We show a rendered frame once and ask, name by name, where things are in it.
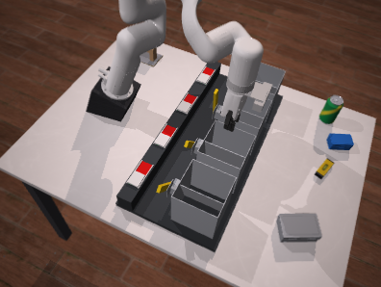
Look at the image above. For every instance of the blue box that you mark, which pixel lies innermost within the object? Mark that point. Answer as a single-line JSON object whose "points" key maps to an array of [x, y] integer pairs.
{"points": [[340, 141]]}

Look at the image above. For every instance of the grey flat case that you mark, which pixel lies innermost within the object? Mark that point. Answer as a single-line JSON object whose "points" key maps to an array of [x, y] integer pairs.
{"points": [[301, 227]]}

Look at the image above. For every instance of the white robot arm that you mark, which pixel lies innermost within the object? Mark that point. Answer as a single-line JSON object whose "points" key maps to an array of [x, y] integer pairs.
{"points": [[228, 39]]}

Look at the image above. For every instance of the green drink can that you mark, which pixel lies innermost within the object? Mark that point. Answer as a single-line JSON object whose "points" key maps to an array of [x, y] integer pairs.
{"points": [[331, 109]]}

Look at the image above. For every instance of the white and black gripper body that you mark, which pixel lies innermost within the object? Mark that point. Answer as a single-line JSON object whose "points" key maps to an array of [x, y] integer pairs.
{"points": [[234, 102]]}

